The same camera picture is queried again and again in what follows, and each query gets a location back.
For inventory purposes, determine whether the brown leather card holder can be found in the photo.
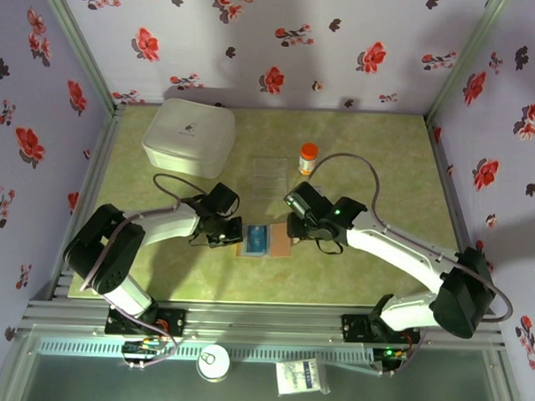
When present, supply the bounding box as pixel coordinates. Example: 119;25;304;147
235;221;295;261

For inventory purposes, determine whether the clear acrylic card stand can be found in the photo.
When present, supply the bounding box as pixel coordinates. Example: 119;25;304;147
251;155;291;202

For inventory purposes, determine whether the orange-capped pill bottle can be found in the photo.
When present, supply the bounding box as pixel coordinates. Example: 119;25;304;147
297;141;319;177

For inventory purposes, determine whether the white medicine storage case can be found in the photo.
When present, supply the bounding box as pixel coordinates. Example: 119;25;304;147
139;96;238;181

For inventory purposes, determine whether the silver tin can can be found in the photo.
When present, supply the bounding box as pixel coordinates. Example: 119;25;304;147
196;342;232;383

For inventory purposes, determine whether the small controller circuit board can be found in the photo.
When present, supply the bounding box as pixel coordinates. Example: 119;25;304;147
121;334;168;371
373;343;409;379

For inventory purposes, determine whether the clear bag with paper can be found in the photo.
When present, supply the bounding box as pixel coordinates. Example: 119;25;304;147
274;357;334;399

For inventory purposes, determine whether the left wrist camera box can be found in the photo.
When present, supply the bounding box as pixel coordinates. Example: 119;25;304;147
208;182;241;218

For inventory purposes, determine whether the grey aluminium front rail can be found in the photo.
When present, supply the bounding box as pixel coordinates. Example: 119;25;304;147
20;292;510;355

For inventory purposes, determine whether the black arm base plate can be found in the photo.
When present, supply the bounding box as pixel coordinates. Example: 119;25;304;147
105;305;188;340
341;313;423;347

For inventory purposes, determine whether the grey slotted cable duct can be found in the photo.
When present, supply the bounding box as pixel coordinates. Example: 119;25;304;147
36;335;378;372

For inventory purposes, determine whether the grey aluminium side rail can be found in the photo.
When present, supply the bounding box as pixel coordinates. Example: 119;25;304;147
49;101;127;303
415;114;507;316

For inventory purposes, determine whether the grey aluminium frame post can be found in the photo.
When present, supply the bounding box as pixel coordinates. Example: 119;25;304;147
424;0;514;128
29;0;131;115

